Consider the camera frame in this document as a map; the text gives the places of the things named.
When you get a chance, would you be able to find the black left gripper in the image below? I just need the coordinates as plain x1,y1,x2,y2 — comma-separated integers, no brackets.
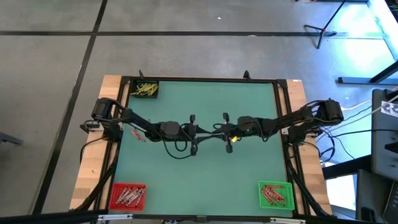
179,114,216,157

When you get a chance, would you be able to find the black plastic basket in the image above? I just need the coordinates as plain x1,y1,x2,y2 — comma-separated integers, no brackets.
130,79,160,100

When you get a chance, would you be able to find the grey computer case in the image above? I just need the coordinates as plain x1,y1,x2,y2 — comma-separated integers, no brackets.
356,169,398,224

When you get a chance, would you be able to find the grey equipment cabinet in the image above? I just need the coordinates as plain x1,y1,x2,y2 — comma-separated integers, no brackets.
371,88,398,182

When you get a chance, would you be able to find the silver frame bracket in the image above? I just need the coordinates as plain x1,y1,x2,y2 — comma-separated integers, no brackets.
269,217,307,224
97,213,134,223

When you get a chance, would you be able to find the green plastic basket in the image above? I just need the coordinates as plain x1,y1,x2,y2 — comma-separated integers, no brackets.
258,180,295,210

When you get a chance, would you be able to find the printed marker sheet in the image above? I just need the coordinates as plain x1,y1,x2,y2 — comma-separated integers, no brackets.
381,100,398,118

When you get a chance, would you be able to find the black floor cable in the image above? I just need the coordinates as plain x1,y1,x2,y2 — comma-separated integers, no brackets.
325,105,373,131

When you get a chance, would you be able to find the black floor stand base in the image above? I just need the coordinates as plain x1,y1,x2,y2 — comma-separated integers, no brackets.
338,60,398,86

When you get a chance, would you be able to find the grey metal foot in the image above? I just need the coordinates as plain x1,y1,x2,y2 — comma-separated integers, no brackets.
0,132,24,146

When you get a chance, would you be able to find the white floor cable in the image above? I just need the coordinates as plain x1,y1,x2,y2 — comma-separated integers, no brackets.
341,93,398,111

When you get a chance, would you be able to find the red plastic basket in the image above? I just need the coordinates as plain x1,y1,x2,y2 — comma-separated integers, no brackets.
109,182,147,212

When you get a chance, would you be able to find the white crayon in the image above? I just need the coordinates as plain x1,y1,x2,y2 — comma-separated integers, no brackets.
129,188,146,204
116,187,130,204
136,189,146,208
119,187,134,205
123,188,139,205

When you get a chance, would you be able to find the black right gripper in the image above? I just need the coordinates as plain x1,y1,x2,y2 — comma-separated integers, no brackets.
213,112,240,154

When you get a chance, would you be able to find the black floor beam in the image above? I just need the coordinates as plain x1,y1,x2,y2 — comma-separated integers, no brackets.
322,154,373,180

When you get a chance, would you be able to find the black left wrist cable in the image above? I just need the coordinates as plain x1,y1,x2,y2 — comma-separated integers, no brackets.
160,136,195,160

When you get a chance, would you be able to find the green table mat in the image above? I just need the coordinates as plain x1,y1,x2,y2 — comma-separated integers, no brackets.
115,80,295,218

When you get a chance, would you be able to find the black tripod stand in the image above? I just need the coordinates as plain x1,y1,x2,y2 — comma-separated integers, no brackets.
303,0,348,50

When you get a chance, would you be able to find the black metal rig frame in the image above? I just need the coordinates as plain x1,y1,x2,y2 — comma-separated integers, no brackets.
70,70,332,224

